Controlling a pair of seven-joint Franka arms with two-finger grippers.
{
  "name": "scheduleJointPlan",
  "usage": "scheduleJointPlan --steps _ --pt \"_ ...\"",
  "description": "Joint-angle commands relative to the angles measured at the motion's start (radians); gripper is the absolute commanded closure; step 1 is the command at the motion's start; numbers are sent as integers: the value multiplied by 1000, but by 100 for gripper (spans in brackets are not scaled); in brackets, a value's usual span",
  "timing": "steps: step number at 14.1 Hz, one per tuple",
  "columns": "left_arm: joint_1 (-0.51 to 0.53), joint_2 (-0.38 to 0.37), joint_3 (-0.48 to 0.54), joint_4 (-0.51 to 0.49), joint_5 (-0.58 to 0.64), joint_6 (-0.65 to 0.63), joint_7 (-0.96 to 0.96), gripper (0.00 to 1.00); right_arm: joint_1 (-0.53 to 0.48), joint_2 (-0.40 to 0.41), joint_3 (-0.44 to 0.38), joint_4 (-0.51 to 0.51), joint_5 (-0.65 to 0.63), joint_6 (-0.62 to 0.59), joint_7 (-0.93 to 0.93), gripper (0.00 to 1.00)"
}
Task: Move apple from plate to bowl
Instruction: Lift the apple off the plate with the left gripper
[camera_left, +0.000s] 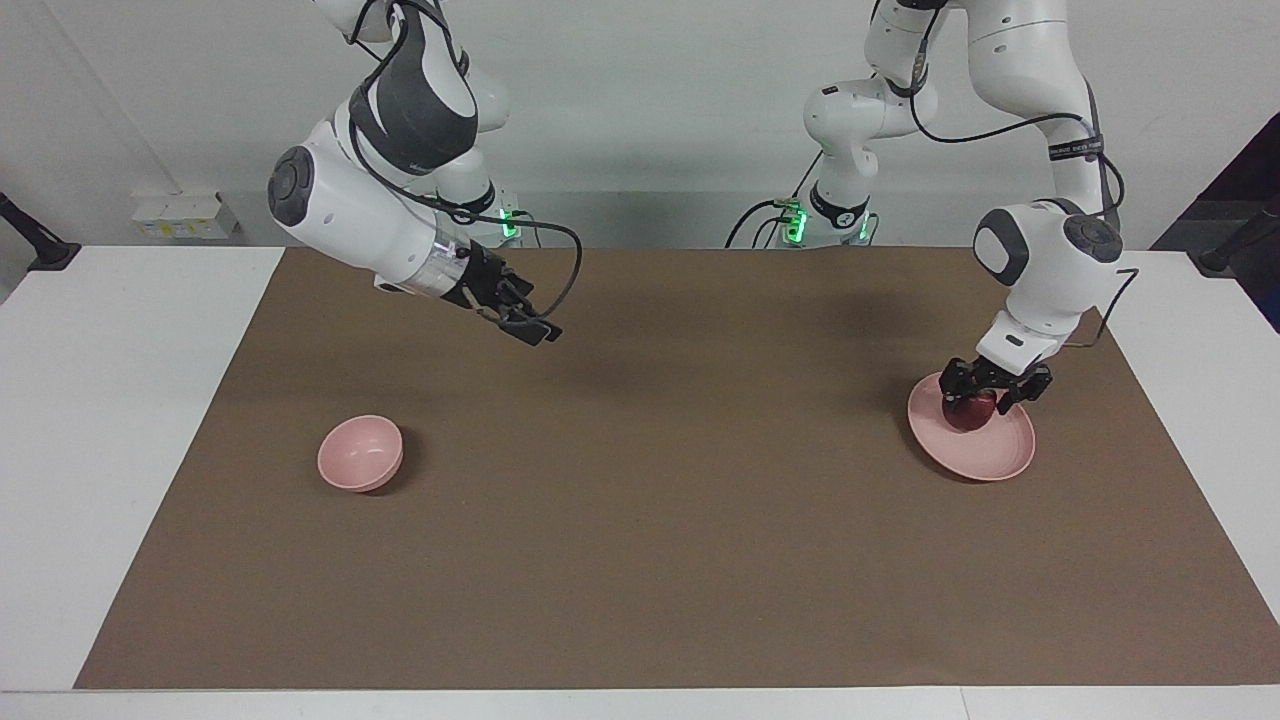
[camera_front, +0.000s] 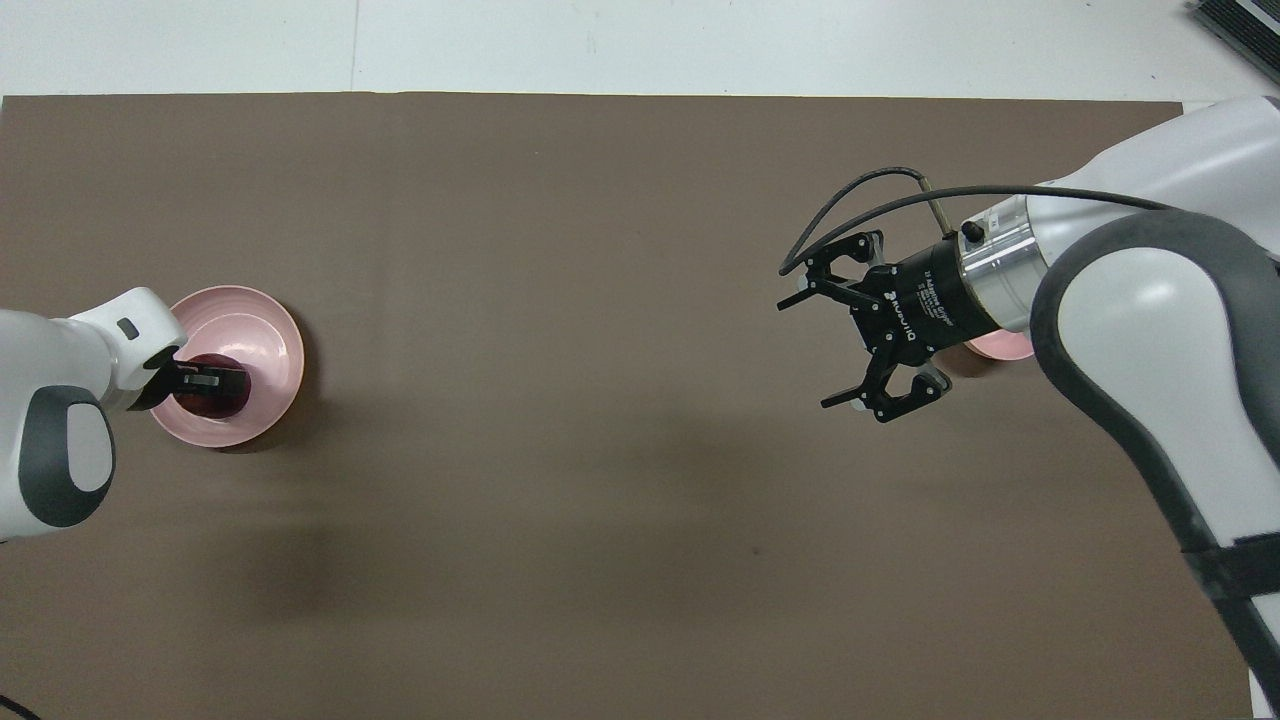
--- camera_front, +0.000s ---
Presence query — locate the pink plate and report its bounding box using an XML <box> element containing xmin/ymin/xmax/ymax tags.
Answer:
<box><xmin>150</xmin><ymin>285</ymin><xmax>305</xmax><ymax>449</ymax></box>

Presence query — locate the grey ribbed device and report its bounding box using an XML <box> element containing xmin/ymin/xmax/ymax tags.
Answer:
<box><xmin>1190</xmin><ymin>0</ymin><xmax>1280</xmax><ymax>57</ymax></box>

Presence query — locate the brown table mat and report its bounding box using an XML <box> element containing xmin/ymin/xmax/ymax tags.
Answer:
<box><xmin>0</xmin><ymin>92</ymin><xmax>1256</xmax><ymax>720</ymax></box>

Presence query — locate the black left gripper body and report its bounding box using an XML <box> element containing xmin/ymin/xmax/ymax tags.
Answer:
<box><xmin>128</xmin><ymin>348</ymin><xmax>189</xmax><ymax>414</ymax></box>

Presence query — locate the pink bowl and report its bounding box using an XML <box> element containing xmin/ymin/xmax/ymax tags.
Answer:
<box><xmin>962</xmin><ymin>328</ymin><xmax>1037</xmax><ymax>363</ymax></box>

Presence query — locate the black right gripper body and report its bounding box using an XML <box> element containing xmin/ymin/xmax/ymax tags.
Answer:
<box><xmin>848</xmin><ymin>240</ymin><xmax>1002</xmax><ymax>367</ymax></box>

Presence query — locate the dark red apple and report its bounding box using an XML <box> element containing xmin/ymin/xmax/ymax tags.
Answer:
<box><xmin>174</xmin><ymin>353</ymin><xmax>252</xmax><ymax>417</ymax></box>

